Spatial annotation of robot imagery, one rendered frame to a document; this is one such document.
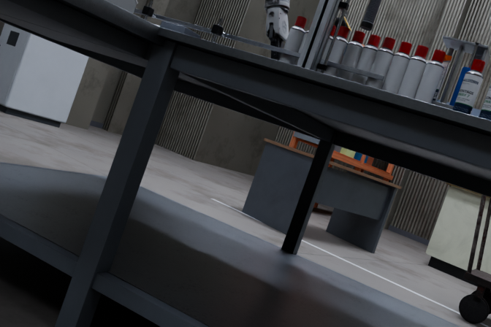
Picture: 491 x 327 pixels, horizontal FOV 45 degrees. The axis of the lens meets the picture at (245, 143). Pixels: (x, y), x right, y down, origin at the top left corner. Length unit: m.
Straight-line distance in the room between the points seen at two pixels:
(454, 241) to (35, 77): 4.81
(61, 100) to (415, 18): 5.89
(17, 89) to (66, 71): 0.61
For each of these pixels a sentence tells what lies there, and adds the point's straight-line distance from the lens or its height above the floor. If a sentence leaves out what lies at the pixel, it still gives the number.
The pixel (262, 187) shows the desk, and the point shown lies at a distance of 5.20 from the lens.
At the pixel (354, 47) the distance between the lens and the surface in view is 1.93.
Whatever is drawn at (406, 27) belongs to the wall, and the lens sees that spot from 10.39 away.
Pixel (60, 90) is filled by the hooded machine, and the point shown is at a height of 0.43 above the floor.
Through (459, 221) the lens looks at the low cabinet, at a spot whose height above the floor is 0.55.
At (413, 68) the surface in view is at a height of 1.01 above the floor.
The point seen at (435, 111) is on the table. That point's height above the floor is 0.82.
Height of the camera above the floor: 0.66
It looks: 1 degrees down
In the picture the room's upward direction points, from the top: 20 degrees clockwise
